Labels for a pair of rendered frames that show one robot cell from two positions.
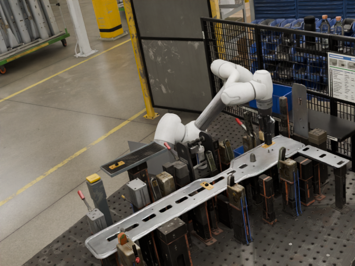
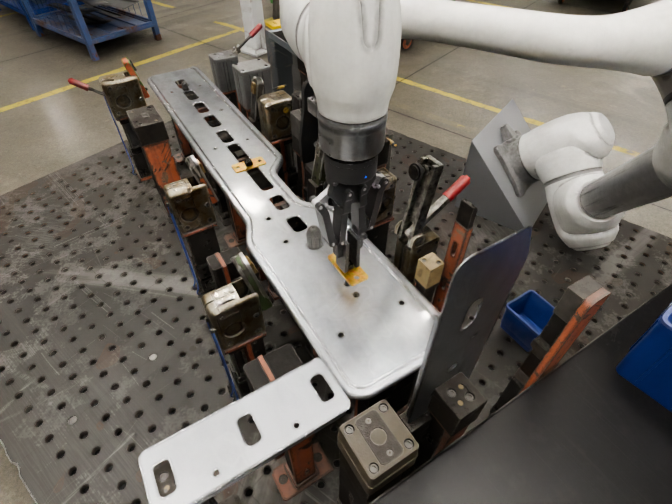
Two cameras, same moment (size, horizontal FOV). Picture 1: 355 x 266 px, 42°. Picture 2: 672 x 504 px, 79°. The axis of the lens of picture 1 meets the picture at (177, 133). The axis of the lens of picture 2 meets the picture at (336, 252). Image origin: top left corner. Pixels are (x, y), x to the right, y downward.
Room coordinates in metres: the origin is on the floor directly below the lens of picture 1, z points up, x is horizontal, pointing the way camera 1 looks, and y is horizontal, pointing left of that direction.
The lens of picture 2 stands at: (2.35, -1.00, 1.59)
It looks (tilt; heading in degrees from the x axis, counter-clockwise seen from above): 45 degrees down; 89
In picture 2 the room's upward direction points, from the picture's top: straight up
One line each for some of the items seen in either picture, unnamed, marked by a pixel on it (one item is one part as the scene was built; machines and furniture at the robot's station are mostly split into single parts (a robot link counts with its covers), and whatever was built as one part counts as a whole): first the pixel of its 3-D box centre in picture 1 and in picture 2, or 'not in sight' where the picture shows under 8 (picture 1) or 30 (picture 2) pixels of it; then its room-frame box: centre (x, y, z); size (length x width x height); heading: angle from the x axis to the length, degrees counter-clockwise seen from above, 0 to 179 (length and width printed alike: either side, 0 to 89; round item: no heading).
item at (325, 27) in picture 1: (325, 31); not in sight; (2.79, -1.01, 1.53); 0.06 x 0.06 x 0.20
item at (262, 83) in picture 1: (260, 84); (350, 38); (2.38, -0.50, 1.43); 0.13 x 0.11 x 0.16; 106
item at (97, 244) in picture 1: (205, 188); (243, 163); (2.13, -0.09, 1.00); 1.38 x 0.22 x 0.02; 120
